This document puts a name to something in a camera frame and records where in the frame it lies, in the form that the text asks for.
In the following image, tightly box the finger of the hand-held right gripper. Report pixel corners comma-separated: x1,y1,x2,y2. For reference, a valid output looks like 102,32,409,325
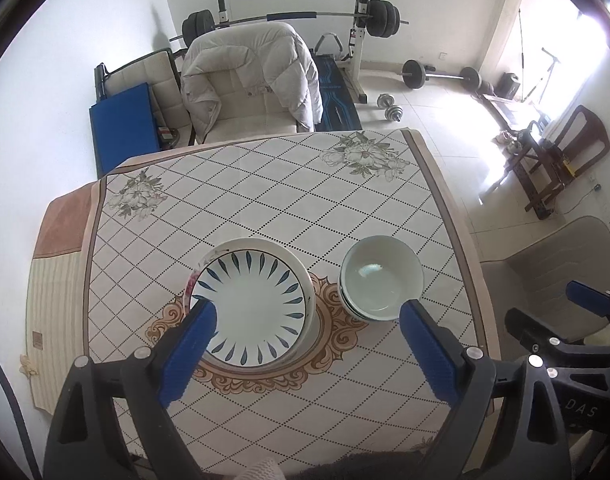
565,280,610,321
504,307,570,362

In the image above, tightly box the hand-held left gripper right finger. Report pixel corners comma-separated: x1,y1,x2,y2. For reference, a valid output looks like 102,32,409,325
399,299,571,480

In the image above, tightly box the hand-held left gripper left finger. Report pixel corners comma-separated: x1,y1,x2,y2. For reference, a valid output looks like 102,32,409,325
44,299,218,480

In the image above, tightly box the white blue leaf plate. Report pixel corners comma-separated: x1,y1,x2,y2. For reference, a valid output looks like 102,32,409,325
190,251,307,366

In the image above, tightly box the plain white bowl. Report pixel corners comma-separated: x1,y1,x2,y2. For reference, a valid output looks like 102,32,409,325
341,236,425,322

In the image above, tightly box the white bowl with dark rim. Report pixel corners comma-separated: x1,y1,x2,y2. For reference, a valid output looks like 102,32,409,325
338,280,381,322

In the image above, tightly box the short barbell with black plates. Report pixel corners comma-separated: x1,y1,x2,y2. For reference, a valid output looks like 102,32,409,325
400,59,483,93

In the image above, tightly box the long barbell with black plates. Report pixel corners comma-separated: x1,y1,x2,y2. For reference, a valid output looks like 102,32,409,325
169,0,410,46

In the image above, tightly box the grey fabric chair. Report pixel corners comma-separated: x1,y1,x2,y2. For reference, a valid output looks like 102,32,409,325
478,215,610,346

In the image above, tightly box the white knitted cloth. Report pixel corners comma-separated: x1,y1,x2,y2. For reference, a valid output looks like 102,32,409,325
232,457,291,480

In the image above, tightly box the dark wooden chair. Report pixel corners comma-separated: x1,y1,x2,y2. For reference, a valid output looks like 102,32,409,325
522,105,610,221

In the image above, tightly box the peach striped cloth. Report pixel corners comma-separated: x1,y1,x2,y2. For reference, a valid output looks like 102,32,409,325
21,180,106,411

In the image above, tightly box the low wooden rack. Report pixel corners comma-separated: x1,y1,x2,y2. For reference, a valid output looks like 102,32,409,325
478,92,541,131

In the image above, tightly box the black tripod stand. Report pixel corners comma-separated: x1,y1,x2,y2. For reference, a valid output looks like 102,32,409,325
522,47,561,111

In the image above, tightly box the small black box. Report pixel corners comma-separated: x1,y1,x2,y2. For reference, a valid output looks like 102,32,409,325
495,72,521,98

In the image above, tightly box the blue foam pad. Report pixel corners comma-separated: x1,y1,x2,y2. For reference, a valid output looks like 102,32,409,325
89,82,161,178

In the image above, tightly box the cream padded chair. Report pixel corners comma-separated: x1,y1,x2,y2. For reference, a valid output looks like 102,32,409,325
180,22,323,146
94,47,196,151

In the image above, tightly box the chrome dumbbell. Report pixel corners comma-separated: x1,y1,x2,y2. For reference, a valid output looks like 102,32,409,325
376,94,403,123

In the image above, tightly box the black blue weight bench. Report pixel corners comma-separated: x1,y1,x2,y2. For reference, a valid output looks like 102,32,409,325
312,32,363,128

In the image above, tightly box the white puffer jacket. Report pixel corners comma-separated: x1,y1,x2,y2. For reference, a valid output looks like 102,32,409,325
180,22,323,133

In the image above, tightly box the white squat rack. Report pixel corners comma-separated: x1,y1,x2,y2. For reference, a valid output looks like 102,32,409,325
212,0,381,106

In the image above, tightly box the black floor cable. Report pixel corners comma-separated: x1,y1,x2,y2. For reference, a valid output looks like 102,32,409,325
562,185,601,213

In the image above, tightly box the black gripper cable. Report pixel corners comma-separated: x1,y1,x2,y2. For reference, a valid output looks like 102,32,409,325
0,337,40,480

